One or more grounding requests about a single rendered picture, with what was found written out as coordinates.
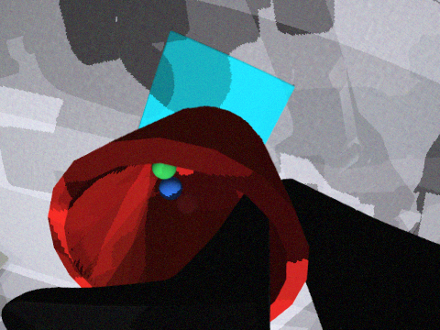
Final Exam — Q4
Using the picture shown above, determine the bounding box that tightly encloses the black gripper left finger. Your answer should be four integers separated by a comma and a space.
1, 194, 271, 330

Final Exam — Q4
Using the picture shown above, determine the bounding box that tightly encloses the red marble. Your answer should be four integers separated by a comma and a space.
177, 192, 201, 215

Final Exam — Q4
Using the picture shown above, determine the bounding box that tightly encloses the green marble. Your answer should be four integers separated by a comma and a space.
151, 164, 177, 180

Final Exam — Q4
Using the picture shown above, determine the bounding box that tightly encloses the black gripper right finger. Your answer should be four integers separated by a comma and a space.
282, 179, 440, 330

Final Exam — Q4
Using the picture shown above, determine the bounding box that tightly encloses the dark blue marble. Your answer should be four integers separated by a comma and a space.
159, 177, 183, 199

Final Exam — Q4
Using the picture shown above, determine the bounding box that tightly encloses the dark red cup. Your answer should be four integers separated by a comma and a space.
48, 106, 309, 322

